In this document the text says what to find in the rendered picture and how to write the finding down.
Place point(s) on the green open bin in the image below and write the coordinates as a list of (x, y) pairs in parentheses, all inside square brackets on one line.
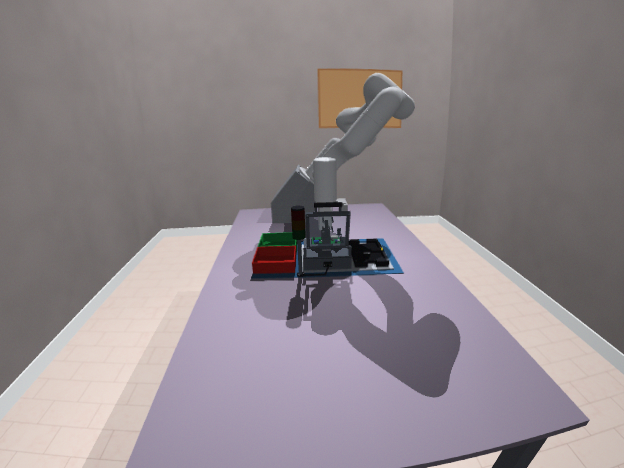
[(277, 239)]

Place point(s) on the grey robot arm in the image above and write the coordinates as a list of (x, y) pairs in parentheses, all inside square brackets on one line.
[(378, 110)]

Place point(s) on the red bin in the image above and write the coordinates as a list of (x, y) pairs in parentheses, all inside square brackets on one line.
[(274, 259)]

